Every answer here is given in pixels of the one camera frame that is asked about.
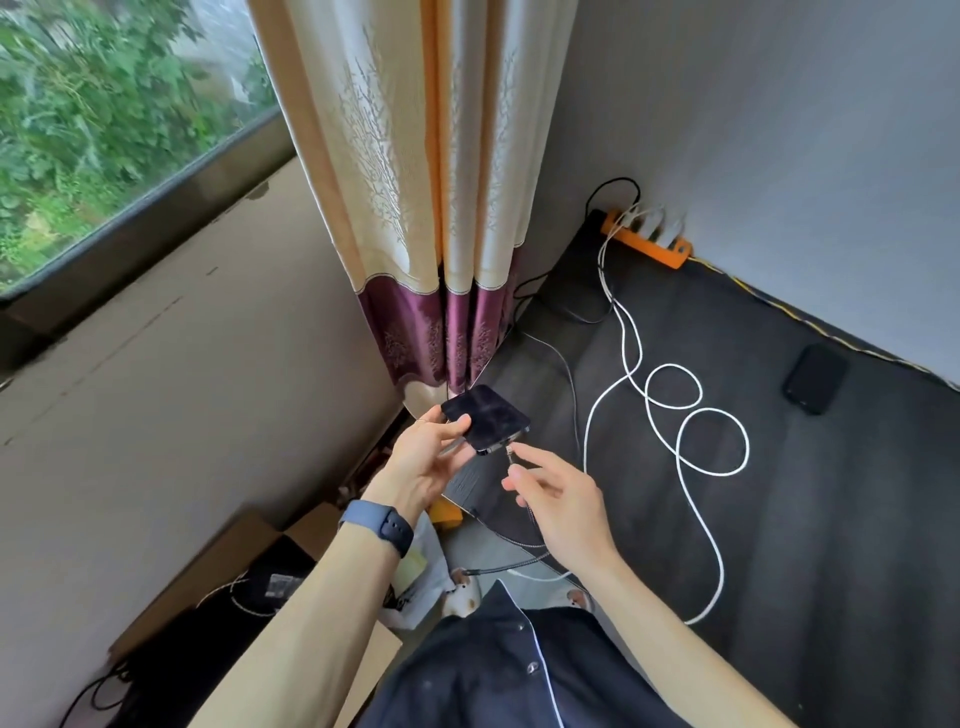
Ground dark smartphone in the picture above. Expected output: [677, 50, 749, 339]
[440, 384, 532, 456]

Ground black bag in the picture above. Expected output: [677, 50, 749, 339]
[112, 535, 319, 728]

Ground dark blue shirt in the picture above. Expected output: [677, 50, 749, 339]
[358, 580, 670, 728]

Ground white plug adapters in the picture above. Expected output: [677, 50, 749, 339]
[621, 204, 687, 247]

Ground white plastic bag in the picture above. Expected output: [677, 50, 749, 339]
[377, 513, 456, 631]

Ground thin grey cable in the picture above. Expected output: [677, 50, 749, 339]
[517, 330, 585, 459]

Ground dark grey mattress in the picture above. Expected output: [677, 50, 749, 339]
[442, 210, 960, 728]

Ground brown cardboard box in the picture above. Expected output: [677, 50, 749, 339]
[108, 501, 406, 728]

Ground black phone with case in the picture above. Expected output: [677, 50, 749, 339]
[781, 343, 852, 417]

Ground person's left hand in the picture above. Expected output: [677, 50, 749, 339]
[363, 405, 477, 526]

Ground black power cable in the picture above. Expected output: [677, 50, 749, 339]
[513, 177, 643, 326]

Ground person's right forearm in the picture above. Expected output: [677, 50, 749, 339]
[585, 556, 798, 728]

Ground cream and purple curtain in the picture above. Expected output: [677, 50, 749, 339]
[247, 0, 580, 421]

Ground orange power strip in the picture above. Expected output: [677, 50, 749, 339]
[600, 208, 693, 270]

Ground window with dark frame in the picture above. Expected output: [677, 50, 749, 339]
[0, 0, 297, 376]

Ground person's right hand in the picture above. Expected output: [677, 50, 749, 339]
[501, 442, 624, 583]

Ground yellow and black cord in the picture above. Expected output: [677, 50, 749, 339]
[688, 255, 960, 393]

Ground blue smartwatch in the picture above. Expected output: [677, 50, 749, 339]
[339, 500, 416, 559]

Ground black braided charging cable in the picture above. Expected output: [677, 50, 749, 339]
[459, 444, 553, 577]

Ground white charging cable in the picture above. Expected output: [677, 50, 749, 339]
[508, 202, 751, 627]

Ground person's left forearm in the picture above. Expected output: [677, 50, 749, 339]
[187, 498, 406, 728]

